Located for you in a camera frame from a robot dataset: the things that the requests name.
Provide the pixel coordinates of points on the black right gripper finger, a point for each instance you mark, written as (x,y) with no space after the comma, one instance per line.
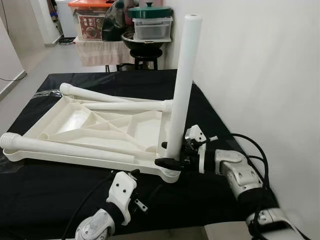
(165,145)
(170,163)

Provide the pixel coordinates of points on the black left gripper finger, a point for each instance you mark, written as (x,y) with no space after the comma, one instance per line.
(138,173)
(131,173)

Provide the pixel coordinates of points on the white plastic table leg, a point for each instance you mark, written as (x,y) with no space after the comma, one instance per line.
(130,105)
(75,149)
(182,75)
(95,95)

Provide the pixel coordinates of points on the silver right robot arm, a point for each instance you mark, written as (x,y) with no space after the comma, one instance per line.
(240,175)

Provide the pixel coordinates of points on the white plastic children table top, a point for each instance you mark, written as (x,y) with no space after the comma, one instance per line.
(75,125)

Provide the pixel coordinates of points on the black round stool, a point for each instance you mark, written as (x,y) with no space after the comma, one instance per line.
(145,55)

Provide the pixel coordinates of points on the black tablecloth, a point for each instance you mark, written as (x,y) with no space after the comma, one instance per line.
(40,200)

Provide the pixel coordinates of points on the beige cloth covered table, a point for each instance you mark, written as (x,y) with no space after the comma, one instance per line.
(97,52)

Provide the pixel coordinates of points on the clear plastic storage box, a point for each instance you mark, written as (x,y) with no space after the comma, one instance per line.
(152,30)

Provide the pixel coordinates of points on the clear tape piece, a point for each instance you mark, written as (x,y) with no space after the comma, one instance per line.
(46,93)

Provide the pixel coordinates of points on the black bag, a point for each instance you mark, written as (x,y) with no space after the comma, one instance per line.
(116,25)

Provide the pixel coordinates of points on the green pot lid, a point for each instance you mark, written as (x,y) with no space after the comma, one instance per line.
(150,12)

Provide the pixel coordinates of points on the orange lidded storage box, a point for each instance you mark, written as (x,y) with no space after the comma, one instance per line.
(90,22)

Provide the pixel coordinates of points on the white appliance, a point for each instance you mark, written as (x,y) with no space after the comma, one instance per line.
(65,20)

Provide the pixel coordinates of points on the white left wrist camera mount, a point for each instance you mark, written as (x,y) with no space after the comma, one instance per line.
(120,192)

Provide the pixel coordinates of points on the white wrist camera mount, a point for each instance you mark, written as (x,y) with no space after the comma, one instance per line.
(195,134)
(120,192)

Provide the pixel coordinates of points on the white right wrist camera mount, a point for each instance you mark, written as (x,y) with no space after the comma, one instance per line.
(195,134)

